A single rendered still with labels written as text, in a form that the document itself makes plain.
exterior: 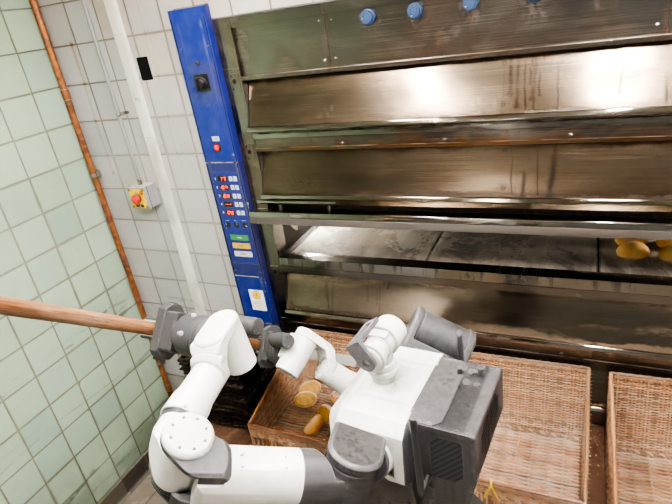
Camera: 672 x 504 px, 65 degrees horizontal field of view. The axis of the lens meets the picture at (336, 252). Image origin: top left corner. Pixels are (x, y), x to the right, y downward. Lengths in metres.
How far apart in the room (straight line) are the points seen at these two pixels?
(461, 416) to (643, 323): 1.08
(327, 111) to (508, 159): 0.62
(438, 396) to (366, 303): 1.12
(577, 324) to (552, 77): 0.82
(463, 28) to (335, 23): 0.41
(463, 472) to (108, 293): 2.07
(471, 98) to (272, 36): 0.70
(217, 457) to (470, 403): 0.46
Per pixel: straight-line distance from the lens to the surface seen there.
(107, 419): 2.90
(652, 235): 1.66
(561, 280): 1.89
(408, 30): 1.74
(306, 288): 2.22
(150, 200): 2.40
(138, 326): 1.18
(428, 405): 1.02
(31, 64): 2.54
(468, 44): 1.70
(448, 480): 1.06
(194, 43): 2.06
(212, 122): 2.09
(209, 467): 0.85
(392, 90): 1.77
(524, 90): 1.68
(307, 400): 2.27
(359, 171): 1.88
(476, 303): 1.99
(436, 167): 1.80
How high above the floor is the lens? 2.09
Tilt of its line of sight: 25 degrees down
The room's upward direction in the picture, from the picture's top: 9 degrees counter-clockwise
